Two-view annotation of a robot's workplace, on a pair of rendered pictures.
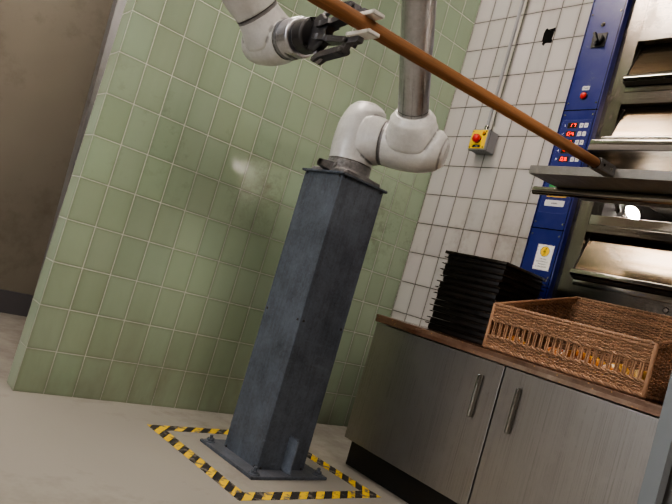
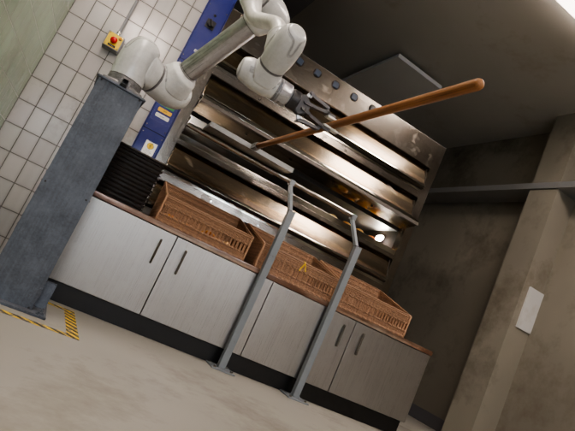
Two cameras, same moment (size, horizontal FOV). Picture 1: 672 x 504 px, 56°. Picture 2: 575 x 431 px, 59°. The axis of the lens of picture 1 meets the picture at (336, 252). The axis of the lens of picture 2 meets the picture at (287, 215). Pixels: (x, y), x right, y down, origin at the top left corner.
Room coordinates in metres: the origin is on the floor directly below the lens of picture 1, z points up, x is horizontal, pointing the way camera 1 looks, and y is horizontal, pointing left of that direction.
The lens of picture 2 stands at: (0.61, 1.83, 0.42)
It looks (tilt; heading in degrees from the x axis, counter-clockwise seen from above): 10 degrees up; 289
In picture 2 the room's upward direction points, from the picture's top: 25 degrees clockwise
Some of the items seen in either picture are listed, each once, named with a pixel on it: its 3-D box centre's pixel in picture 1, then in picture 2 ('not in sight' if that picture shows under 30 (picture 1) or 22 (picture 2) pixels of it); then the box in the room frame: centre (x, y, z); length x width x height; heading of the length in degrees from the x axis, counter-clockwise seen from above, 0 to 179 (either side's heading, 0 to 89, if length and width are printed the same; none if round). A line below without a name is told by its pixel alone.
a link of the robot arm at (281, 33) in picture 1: (296, 38); (281, 92); (1.39, 0.22, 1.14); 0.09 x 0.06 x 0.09; 130
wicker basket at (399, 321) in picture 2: not in sight; (359, 297); (1.10, -1.64, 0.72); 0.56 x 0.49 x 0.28; 38
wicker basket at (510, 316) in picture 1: (604, 338); (202, 219); (2.04, -0.90, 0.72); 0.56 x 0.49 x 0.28; 38
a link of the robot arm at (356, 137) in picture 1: (361, 134); (139, 61); (2.19, 0.03, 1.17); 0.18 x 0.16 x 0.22; 70
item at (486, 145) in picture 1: (482, 141); (113, 42); (2.90, -0.51, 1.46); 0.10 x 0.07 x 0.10; 38
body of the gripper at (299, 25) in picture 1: (316, 34); (299, 103); (1.33, 0.17, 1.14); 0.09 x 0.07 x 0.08; 40
